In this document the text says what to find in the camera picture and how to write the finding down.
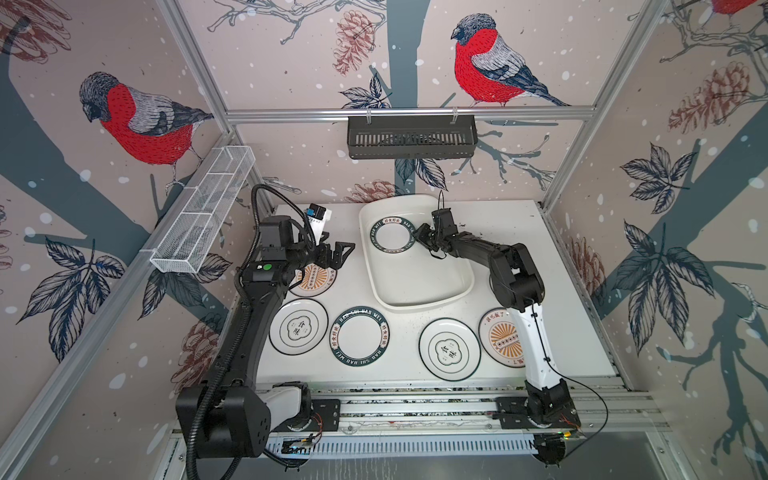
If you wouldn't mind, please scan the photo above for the green ring plate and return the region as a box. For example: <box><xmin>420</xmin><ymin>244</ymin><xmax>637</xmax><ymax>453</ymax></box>
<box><xmin>329</xmin><ymin>306</ymin><xmax>390</xmax><ymax>367</ymax></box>
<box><xmin>369</xmin><ymin>216</ymin><xmax>416</xmax><ymax>254</ymax></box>

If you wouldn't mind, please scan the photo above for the orange sunburst plate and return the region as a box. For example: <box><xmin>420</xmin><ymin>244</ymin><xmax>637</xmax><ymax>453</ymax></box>
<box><xmin>478</xmin><ymin>308</ymin><xmax>525</xmax><ymax>368</ymax></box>
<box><xmin>289</xmin><ymin>264</ymin><xmax>337</xmax><ymax>298</ymax></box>

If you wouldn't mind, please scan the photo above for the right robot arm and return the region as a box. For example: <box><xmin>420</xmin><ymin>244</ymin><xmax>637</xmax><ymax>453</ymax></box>
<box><xmin>412</xmin><ymin>208</ymin><xmax>581</xmax><ymax>428</ymax></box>

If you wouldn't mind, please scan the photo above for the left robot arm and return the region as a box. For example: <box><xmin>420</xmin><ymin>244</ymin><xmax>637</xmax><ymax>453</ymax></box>
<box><xmin>176</xmin><ymin>234</ymin><xmax>355</xmax><ymax>477</ymax></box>

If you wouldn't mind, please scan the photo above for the white plastic bin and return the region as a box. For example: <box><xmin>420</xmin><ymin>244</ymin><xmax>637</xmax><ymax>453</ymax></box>
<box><xmin>359</xmin><ymin>195</ymin><xmax>475</xmax><ymax>311</ymax></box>

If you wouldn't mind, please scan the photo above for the white flower plate left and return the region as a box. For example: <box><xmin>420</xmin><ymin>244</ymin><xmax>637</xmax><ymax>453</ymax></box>
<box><xmin>269</xmin><ymin>298</ymin><xmax>329</xmax><ymax>356</ymax></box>

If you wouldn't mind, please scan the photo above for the white flower plate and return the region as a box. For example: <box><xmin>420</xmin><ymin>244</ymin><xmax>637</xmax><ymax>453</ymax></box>
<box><xmin>419</xmin><ymin>318</ymin><xmax>481</xmax><ymax>382</ymax></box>
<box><xmin>269</xmin><ymin>298</ymin><xmax>329</xmax><ymax>356</ymax></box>

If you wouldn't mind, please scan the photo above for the white flower plate centre right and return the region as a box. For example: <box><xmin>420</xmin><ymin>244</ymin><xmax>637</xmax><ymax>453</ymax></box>
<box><xmin>419</xmin><ymin>318</ymin><xmax>481</xmax><ymax>382</ymax></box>

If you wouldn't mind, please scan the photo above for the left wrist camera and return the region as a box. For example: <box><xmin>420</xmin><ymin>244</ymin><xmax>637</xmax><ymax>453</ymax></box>
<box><xmin>306</xmin><ymin>203</ymin><xmax>332</xmax><ymax>244</ymax></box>

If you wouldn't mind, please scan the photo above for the black wall-mounted basket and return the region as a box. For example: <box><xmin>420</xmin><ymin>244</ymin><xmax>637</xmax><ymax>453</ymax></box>
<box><xmin>347</xmin><ymin>115</ymin><xmax>478</xmax><ymax>160</ymax></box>

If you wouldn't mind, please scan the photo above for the white wire mesh shelf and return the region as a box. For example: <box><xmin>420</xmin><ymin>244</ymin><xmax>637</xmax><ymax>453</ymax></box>
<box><xmin>150</xmin><ymin>145</ymin><xmax>255</xmax><ymax>274</ymax></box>

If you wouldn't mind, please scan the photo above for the horizontal aluminium frame bar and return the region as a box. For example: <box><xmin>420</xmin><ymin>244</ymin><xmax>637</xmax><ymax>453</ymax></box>
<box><xmin>225</xmin><ymin>106</ymin><xmax>597</xmax><ymax>125</ymax></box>

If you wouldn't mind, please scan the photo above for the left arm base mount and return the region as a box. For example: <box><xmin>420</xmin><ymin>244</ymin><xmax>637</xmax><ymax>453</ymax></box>
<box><xmin>272</xmin><ymin>399</ymin><xmax>341</xmax><ymax>434</ymax></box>

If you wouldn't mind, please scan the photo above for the black corrugated cable left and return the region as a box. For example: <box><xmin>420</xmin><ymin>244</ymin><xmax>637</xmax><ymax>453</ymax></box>
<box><xmin>184</xmin><ymin>183</ymin><xmax>316</xmax><ymax>480</ymax></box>

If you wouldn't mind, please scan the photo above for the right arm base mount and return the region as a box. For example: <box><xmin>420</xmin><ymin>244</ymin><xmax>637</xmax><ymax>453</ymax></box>
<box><xmin>492</xmin><ymin>396</ymin><xmax>581</xmax><ymax>430</ymax></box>

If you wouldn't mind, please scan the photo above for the black thin cable right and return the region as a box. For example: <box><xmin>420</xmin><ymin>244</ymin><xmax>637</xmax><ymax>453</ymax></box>
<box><xmin>530</xmin><ymin>302</ymin><xmax>610</xmax><ymax>457</ymax></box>

